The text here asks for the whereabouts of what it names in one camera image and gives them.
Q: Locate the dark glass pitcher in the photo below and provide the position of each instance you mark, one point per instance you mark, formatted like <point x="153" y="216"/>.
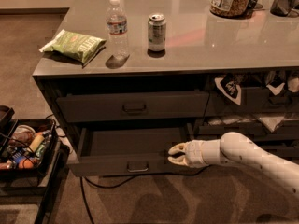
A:
<point x="283" y="8"/>

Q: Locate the black bin of items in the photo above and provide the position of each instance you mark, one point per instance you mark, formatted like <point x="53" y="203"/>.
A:
<point x="27" y="147"/>

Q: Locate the grey drawer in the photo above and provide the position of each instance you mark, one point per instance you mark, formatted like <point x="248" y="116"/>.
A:
<point x="256" y="131"/>
<point x="128" y="152"/>
<point x="288" y="153"/>
<point x="127" y="106"/>
<point x="253" y="100"/>

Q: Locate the silver soda can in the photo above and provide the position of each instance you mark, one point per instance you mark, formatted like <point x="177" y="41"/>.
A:
<point x="156" y="32"/>

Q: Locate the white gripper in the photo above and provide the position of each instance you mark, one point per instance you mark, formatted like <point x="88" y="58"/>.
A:
<point x="195" y="153"/>

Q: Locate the grey counter cabinet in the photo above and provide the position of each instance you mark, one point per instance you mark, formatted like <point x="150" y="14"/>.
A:
<point x="199" y="47"/>

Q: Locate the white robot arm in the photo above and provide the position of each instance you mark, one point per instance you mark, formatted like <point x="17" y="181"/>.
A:
<point x="236" y="148"/>

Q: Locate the clear plastic water bottle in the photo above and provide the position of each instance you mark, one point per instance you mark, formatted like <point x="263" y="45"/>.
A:
<point x="117" y="28"/>

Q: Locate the green chip bag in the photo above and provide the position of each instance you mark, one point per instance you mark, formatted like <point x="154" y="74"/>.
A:
<point x="79" y="47"/>

